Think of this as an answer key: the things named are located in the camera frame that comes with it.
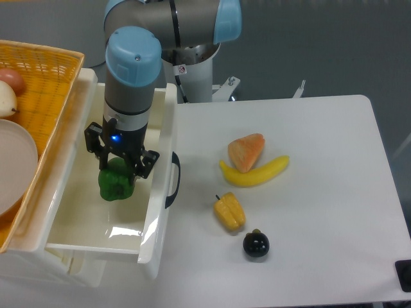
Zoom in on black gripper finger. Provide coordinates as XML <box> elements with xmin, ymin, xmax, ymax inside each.
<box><xmin>84</xmin><ymin>122</ymin><xmax>109</xmax><ymax>170</ymax></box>
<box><xmin>128</xmin><ymin>149</ymin><xmax>160</xmax><ymax>185</ymax></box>

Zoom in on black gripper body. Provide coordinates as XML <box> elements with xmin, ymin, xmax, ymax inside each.
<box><xmin>101</xmin><ymin>119</ymin><xmax>147</xmax><ymax>162</ymax></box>

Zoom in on green bell pepper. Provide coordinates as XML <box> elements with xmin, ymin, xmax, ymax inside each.
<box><xmin>98</xmin><ymin>157</ymin><xmax>134</xmax><ymax>201</ymax></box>

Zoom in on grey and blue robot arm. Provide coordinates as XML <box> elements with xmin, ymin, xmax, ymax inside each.
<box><xmin>85</xmin><ymin>1</ymin><xmax>242</xmax><ymax>184</ymax></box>

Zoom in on white upper drawer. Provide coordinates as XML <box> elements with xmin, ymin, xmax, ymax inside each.
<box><xmin>47</xmin><ymin>83</ymin><xmax>177</xmax><ymax>279</ymax></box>

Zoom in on yellow bell pepper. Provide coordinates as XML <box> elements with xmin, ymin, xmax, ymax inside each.
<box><xmin>213</xmin><ymin>192</ymin><xmax>246</xmax><ymax>231</ymax></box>

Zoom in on white drawer cabinet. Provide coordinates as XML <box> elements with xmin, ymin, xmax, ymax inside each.
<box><xmin>1</xmin><ymin>69</ymin><xmax>106</xmax><ymax>287</ymax></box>

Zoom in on orange woven basket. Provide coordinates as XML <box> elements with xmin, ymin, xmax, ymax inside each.
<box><xmin>1</xmin><ymin>40</ymin><xmax>85</xmax><ymax>253</ymax></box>

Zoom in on beige plate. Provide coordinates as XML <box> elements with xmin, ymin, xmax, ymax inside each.
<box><xmin>1</xmin><ymin>119</ymin><xmax>38</xmax><ymax>214</ymax></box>

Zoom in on white pear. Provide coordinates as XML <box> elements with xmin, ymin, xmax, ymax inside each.
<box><xmin>0</xmin><ymin>81</ymin><xmax>19</xmax><ymax>119</ymax></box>

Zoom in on orange papaya slice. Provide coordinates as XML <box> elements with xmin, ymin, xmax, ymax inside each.
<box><xmin>227</xmin><ymin>133</ymin><xmax>265</xmax><ymax>173</ymax></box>

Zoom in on yellow banana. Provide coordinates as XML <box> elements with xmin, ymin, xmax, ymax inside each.
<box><xmin>219</xmin><ymin>155</ymin><xmax>290</xmax><ymax>187</ymax></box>

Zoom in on dark purple mangosteen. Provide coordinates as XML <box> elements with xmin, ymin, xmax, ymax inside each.
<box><xmin>243</xmin><ymin>229</ymin><xmax>270</xmax><ymax>257</ymax></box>

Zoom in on black object at table edge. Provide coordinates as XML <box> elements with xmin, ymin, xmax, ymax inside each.
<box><xmin>394</xmin><ymin>259</ymin><xmax>411</xmax><ymax>293</ymax></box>

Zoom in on dark drawer handle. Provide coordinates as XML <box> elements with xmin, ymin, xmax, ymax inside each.
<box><xmin>165</xmin><ymin>152</ymin><xmax>181</xmax><ymax>209</ymax></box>

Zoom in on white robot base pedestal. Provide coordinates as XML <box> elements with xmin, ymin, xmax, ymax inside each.
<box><xmin>162</xmin><ymin>44</ymin><xmax>220</xmax><ymax>103</ymax></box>

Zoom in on white table bracket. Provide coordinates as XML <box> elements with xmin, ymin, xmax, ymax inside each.
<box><xmin>212</xmin><ymin>76</ymin><xmax>241</xmax><ymax>102</ymax></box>

